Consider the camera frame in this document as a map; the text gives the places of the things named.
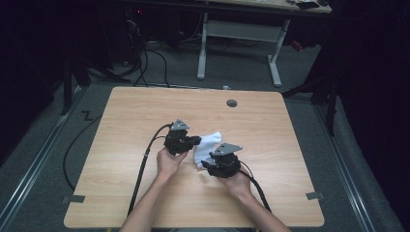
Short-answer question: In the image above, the left hand-held gripper black cable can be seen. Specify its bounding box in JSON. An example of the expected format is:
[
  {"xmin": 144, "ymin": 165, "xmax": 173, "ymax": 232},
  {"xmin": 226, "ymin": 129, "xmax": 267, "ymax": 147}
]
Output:
[{"xmin": 127, "ymin": 123, "xmax": 174, "ymax": 217}]

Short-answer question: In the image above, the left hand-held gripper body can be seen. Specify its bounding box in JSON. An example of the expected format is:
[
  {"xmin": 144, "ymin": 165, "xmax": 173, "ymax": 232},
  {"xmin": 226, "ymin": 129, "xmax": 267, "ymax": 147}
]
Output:
[{"xmin": 163, "ymin": 119, "xmax": 193, "ymax": 157}]

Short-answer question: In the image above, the person's right hand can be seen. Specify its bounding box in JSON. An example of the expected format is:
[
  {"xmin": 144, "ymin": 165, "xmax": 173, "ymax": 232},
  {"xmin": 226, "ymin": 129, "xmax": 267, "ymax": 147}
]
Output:
[{"xmin": 219, "ymin": 170, "xmax": 252, "ymax": 201}]

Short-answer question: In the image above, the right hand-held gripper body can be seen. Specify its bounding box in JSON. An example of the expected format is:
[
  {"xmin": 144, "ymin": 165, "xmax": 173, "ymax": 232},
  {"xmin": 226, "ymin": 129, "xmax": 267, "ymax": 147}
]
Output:
[{"xmin": 209, "ymin": 142, "xmax": 244, "ymax": 179}]

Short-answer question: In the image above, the hand-held gripper black cable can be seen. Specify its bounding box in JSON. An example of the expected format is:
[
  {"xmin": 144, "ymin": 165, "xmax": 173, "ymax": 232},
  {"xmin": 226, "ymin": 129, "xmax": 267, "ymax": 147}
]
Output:
[
  {"xmin": 127, "ymin": 123, "xmax": 174, "ymax": 217},
  {"xmin": 238, "ymin": 159, "xmax": 273, "ymax": 214}
]

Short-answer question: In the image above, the grey tape strip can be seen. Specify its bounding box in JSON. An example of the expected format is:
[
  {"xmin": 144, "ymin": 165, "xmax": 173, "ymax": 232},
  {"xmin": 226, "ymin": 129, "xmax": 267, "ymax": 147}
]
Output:
[
  {"xmin": 305, "ymin": 191, "xmax": 325, "ymax": 201},
  {"xmin": 62, "ymin": 194, "xmax": 86, "ymax": 205}
]

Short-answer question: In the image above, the person's left hand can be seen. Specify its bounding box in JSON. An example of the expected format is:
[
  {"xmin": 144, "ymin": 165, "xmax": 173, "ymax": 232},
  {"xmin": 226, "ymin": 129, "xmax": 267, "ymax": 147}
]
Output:
[{"xmin": 157, "ymin": 148, "xmax": 189, "ymax": 182}]

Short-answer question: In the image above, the metal floor rail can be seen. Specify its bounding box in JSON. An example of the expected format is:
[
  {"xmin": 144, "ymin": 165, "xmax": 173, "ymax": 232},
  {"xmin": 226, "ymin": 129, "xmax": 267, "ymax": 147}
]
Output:
[
  {"xmin": 0, "ymin": 86, "xmax": 85, "ymax": 226},
  {"xmin": 312, "ymin": 101, "xmax": 377, "ymax": 232}
]

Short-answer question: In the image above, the black floor cable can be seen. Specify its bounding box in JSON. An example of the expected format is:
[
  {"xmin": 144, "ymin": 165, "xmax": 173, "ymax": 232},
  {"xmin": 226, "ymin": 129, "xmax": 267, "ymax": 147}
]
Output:
[{"xmin": 62, "ymin": 114, "xmax": 103, "ymax": 191}]

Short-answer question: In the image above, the white-framed wooden desk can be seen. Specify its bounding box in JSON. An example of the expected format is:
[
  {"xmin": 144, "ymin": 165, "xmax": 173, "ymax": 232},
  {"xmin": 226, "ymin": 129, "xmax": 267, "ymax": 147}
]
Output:
[{"xmin": 196, "ymin": 0, "xmax": 333, "ymax": 89}]

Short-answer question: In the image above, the bundle of black cables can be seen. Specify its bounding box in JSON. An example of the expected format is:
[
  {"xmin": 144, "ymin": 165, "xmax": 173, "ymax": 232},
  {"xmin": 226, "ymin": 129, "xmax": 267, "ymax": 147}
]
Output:
[{"xmin": 120, "ymin": 17, "xmax": 171, "ymax": 89}]

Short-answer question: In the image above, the black metal stand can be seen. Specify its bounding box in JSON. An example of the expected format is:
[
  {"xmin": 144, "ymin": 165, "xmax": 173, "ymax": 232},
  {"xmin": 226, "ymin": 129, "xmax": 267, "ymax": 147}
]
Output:
[
  {"xmin": 281, "ymin": 72, "xmax": 340, "ymax": 137},
  {"xmin": 60, "ymin": 52, "xmax": 92, "ymax": 117}
]

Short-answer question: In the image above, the dark item on desk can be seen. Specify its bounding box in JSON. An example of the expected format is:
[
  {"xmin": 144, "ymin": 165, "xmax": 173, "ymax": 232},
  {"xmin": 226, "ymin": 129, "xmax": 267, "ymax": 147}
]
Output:
[{"xmin": 295, "ymin": 1, "xmax": 321, "ymax": 11}]

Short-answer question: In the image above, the white sock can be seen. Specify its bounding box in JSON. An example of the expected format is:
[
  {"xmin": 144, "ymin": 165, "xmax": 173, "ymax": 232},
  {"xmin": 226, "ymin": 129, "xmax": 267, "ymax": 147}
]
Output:
[
  {"xmin": 192, "ymin": 130, "xmax": 223, "ymax": 169},
  {"xmin": 201, "ymin": 130, "xmax": 223, "ymax": 147}
]

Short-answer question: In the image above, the right hand-held gripper black cable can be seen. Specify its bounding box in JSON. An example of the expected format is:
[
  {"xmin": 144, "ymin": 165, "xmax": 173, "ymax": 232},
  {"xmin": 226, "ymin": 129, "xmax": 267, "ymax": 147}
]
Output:
[{"xmin": 238, "ymin": 159, "xmax": 273, "ymax": 214}]

